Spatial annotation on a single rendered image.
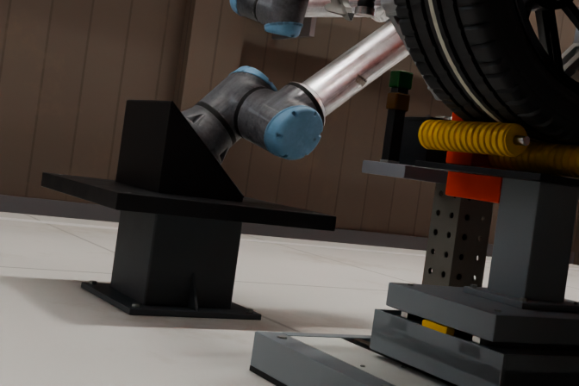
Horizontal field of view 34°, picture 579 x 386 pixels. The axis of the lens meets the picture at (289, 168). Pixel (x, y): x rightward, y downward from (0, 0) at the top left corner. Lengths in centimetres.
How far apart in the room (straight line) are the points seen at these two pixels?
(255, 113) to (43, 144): 246
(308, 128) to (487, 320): 102
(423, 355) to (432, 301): 10
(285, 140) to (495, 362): 105
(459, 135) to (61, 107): 330
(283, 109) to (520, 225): 87
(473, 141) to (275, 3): 83
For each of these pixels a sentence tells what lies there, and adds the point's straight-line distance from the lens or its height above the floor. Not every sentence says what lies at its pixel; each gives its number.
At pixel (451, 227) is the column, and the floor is 32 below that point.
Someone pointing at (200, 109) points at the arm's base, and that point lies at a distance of 255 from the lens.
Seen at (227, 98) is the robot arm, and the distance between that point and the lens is 256.
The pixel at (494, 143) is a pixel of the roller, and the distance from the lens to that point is 169.
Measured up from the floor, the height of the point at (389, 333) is 13.
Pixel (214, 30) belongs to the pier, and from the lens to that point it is 503.
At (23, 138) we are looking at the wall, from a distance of 479.
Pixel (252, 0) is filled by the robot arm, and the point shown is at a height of 81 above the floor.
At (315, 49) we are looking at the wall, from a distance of 546.
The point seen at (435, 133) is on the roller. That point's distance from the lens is 181.
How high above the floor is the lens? 42
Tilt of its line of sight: level
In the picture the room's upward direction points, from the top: 8 degrees clockwise
